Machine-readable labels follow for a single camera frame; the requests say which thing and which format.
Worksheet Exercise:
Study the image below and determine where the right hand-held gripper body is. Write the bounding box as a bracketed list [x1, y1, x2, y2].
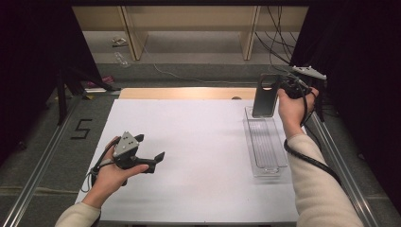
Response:
[278, 64, 328, 100]

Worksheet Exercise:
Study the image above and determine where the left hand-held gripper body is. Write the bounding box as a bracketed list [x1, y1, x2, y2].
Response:
[112, 131, 156, 187]

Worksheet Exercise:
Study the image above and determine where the grey phone case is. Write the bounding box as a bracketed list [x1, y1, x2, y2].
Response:
[251, 73, 283, 119]

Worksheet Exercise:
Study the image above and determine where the clear plastic tray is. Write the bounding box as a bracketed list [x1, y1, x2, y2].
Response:
[242, 105, 289, 178]

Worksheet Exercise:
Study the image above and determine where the person's right hand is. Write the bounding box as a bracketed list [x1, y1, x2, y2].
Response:
[276, 86, 320, 140]

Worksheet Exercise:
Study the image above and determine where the person's left hand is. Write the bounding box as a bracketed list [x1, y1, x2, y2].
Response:
[81, 135, 150, 210]

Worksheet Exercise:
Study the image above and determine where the white board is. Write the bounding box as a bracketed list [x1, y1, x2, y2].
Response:
[75, 98, 301, 224]

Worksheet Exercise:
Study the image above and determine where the dark curtain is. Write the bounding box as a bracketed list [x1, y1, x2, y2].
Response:
[289, 0, 401, 217]
[0, 0, 104, 166]

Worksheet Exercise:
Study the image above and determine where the pink floor item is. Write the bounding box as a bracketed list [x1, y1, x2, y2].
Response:
[87, 75, 115, 89]

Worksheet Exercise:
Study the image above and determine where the clear plastic packet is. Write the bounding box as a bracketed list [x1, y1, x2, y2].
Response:
[113, 51, 131, 68]

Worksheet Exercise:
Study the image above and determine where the small grey floor item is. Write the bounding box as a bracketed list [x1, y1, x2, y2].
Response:
[111, 36, 129, 48]

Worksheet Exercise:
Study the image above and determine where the wooden shelf unit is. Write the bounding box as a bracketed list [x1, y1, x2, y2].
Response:
[71, 5, 309, 61]

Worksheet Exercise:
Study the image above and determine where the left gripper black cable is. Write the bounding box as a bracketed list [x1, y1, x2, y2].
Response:
[79, 138, 123, 194]

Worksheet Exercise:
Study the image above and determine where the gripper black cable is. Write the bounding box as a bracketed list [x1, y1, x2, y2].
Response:
[79, 138, 123, 194]
[283, 77, 343, 187]

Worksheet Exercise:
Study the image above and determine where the bundle of black cables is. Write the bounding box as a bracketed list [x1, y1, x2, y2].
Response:
[254, 5, 305, 74]

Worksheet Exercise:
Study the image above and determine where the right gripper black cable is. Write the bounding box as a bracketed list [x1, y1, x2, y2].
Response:
[283, 77, 343, 187]

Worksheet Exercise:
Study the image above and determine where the aluminium floor rail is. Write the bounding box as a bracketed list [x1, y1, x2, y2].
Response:
[0, 94, 83, 227]
[302, 96, 380, 227]

